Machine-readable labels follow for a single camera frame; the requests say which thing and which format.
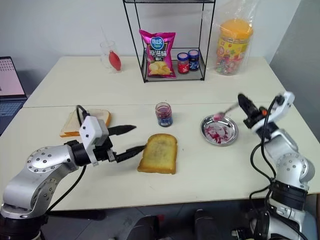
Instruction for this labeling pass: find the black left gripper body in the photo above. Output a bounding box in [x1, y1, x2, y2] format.
[93, 135, 118, 164]

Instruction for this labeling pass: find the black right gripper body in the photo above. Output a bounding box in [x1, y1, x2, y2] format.
[243, 106, 267, 129]

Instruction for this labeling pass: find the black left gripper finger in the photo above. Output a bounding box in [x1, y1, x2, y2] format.
[107, 124, 137, 137]
[115, 144, 148, 164]

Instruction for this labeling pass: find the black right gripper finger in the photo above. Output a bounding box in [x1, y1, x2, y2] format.
[243, 94, 260, 117]
[237, 93, 251, 119]

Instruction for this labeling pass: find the metal spoon with jam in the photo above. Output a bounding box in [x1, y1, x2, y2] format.
[211, 103, 240, 121]

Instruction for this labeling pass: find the square white bread slice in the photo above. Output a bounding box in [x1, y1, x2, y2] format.
[87, 108, 112, 128]

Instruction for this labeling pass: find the toasted bread slice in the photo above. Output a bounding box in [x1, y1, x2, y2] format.
[136, 133, 179, 175]

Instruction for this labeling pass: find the triangular white bread slice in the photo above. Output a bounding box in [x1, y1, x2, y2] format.
[59, 110, 85, 139]

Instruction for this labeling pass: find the open blue-label jam jar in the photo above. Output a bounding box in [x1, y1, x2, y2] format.
[154, 101, 174, 128]

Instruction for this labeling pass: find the closed blue-label jam jar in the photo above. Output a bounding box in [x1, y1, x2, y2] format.
[187, 49, 200, 72]

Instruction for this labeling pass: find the red-label jam jar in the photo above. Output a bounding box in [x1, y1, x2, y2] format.
[176, 52, 190, 75]

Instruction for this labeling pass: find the round metal plate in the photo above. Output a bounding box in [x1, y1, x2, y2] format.
[199, 114, 239, 146]

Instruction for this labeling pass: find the candy jar with orange lid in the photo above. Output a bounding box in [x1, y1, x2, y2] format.
[215, 19, 254, 76]

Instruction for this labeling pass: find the red bulb-shaped object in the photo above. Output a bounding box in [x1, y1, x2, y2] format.
[107, 49, 123, 73]

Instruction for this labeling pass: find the clear glass cup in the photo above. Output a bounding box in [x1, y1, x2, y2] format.
[99, 40, 121, 74]

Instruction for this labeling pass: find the dark rounded shape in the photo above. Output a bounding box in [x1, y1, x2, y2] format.
[128, 214, 162, 240]
[194, 208, 222, 240]

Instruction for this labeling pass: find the pink potato chips bag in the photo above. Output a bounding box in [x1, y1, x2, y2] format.
[138, 28, 177, 80]

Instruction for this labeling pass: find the clear plastic bag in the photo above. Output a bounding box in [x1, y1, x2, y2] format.
[211, 0, 259, 77]

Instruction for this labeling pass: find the thin clear stick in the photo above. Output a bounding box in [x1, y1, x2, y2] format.
[100, 25, 111, 52]

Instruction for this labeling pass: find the open laptop computer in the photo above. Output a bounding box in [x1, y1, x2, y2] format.
[0, 55, 29, 136]

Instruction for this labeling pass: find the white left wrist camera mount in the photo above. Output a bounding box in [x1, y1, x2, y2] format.
[79, 115, 110, 167]

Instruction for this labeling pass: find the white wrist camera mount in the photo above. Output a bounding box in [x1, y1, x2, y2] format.
[79, 115, 110, 167]
[249, 91, 296, 134]

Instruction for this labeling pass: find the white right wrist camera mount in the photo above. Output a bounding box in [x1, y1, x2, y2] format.
[249, 91, 296, 134]

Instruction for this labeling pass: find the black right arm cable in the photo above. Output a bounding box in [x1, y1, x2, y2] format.
[249, 94, 285, 240]

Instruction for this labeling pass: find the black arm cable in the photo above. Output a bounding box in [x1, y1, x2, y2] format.
[47, 104, 92, 216]
[249, 94, 285, 240]

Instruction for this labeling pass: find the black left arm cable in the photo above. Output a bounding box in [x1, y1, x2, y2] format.
[47, 104, 92, 216]

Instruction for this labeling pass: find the black wire shelf rack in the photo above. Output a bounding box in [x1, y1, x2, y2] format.
[122, 0, 217, 84]

